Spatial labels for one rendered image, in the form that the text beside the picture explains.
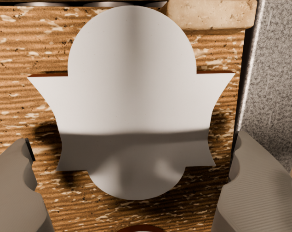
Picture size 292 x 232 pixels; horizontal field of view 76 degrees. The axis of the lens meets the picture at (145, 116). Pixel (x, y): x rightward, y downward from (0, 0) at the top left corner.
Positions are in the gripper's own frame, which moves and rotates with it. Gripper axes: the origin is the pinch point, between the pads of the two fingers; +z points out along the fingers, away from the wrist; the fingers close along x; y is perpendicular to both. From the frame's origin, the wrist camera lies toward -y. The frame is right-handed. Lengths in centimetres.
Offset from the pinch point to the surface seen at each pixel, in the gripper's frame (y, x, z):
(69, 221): 9.3, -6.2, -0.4
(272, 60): -3.1, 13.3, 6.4
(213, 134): 2.5, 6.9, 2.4
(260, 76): -1.7, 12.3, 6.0
